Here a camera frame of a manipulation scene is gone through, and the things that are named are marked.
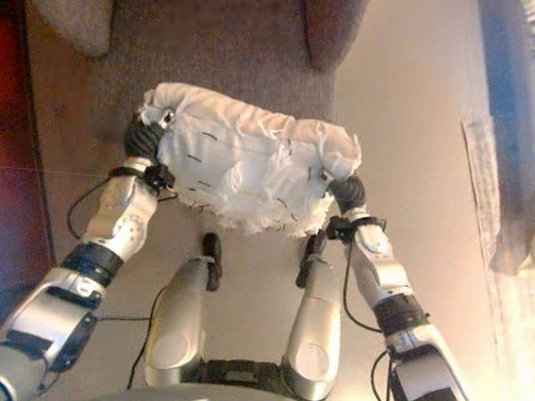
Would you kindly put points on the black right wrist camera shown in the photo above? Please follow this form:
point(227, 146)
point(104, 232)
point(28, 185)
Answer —
point(339, 228)

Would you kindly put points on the silver robot right leg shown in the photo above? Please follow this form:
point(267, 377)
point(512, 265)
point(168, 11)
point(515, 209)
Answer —
point(314, 333)

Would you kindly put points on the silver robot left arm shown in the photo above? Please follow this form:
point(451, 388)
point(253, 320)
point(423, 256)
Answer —
point(53, 312)

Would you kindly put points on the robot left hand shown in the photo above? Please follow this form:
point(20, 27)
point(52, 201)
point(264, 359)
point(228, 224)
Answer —
point(141, 141)

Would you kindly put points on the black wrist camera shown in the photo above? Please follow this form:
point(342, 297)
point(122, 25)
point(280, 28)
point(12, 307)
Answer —
point(163, 176)
point(339, 228)

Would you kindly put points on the grey patterned rug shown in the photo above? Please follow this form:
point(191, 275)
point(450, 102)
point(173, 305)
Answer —
point(484, 183)

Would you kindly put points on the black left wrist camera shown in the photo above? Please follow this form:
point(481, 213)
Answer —
point(163, 176)

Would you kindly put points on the silver robot leg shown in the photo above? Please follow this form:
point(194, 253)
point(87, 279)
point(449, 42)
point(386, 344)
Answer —
point(314, 333)
point(177, 320)

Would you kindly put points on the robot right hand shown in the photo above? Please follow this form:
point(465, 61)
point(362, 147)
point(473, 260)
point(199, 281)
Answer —
point(351, 194)

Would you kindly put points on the grey upholstered armchair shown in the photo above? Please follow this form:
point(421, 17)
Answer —
point(216, 39)

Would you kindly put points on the silver robot left leg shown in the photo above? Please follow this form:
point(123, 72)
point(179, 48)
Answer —
point(177, 320)

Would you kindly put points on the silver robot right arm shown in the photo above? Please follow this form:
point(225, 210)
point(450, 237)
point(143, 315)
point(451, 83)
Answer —
point(422, 367)

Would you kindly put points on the grey robot torso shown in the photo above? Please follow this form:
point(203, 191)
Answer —
point(134, 398)

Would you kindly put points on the brown wooden furniture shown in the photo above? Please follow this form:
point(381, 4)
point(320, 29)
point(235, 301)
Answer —
point(3, 137)

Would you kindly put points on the white fringed cushion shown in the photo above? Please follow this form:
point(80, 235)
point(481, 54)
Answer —
point(247, 160)

